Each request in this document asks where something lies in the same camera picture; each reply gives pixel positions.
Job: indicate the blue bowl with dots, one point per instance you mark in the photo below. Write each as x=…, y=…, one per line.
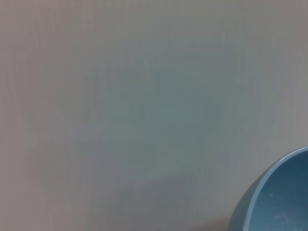
x=281, y=199

